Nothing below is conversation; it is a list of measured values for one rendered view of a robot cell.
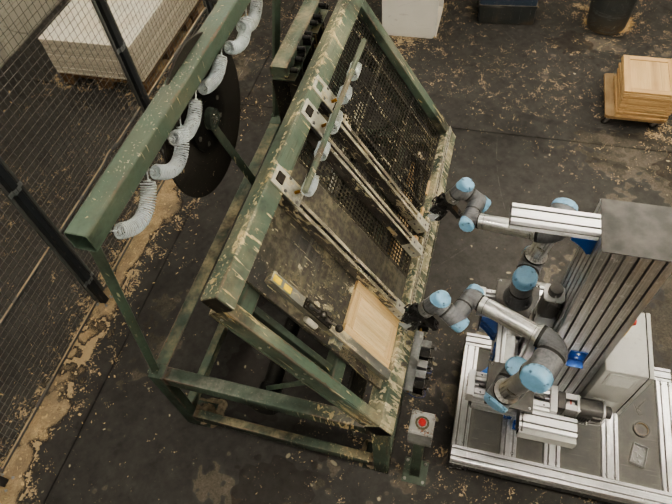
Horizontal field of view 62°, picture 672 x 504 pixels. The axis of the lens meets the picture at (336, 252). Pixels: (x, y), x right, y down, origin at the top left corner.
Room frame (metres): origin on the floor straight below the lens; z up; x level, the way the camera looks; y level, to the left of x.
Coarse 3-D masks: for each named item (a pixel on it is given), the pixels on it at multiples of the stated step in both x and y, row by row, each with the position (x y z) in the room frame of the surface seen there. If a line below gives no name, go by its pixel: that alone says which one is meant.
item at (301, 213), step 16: (272, 176) 1.68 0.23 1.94; (288, 176) 1.73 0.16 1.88; (288, 192) 1.66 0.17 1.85; (288, 208) 1.66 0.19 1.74; (304, 208) 1.68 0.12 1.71; (304, 224) 1.64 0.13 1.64; (320, 224) 1.65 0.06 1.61; (320, 240) 1.62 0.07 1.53; (336, 240) 1.63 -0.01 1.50; (336, 256) 1.59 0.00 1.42; (352, 256) 1.60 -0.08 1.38; (352, 272) 1.56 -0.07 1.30; (368, 272) 1.57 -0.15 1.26; (368, 288) 1.53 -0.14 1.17; (384, 288) 1.54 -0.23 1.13; (384, 304) 1.50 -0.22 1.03; (400, 304) 1.51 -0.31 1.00
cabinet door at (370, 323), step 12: (360, 288) 1.52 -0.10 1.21; (360, 300) 1.46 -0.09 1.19; (372, 300) 1.49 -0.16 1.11; (348, 312) 1.37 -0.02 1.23; (360, 312) 1.40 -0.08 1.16; (372, 312) 1.43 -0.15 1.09; (384, 312) 1.47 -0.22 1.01; (348, 324) 1.31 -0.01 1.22; (360, 324) 1.35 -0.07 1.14; (372, 324) 1.38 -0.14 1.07; (384, 324) 1.41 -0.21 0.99; (396, 324) 1.44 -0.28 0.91; (360, 336) 1.29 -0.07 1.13; (372, 336) 1.32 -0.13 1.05; (384, 336) 1.35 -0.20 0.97; (372, 348) 1.26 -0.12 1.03; (384, 348) 1.29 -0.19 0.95; (384, 360) 1.23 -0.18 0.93
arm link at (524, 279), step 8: (520, 264) 1.51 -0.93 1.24; (528, 264) 1.50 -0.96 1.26; (520, 272) 1.45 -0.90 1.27; (528, 272) 1.44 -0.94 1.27; (536, 272) 1.45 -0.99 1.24; (512, 280) 1.43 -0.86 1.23; (520, 280) 1.41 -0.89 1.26; (528, 280) 1.40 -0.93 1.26; (536, 280) 1.40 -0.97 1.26; (512, 288) 1.42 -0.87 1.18; (520, 288) 1.38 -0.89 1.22; (528, 288) 1.37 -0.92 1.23; (520, 296) 1.38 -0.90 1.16; (528, 296) 1.38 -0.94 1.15
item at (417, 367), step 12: (420, 336) 1.43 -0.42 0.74; (420, 348) 1.36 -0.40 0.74; (432, 348) 1.35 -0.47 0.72; (408, 360) 1.26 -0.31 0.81; (420, 360) 1.27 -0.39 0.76; (408, 372) 1.22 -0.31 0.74; (420, 372) 1.20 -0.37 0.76; (432, 372) 1.26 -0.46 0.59; (408, 384) 1.15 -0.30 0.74; (420, 384) 1.14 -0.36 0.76
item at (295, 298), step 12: (276, 288) 1.31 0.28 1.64; (288, 300) 1.29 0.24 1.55; (300, 300) 1.30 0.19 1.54; (336, 324) 1.27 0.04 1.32; (336, 336) 1.22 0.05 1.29; (348, 336) 1.24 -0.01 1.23; (348, 348) 1.20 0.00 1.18; (360, 348) 1.22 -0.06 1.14; (360, 360) 1.18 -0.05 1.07; (372, 360) 1.19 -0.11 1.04; (384, 372) 1.16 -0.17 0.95
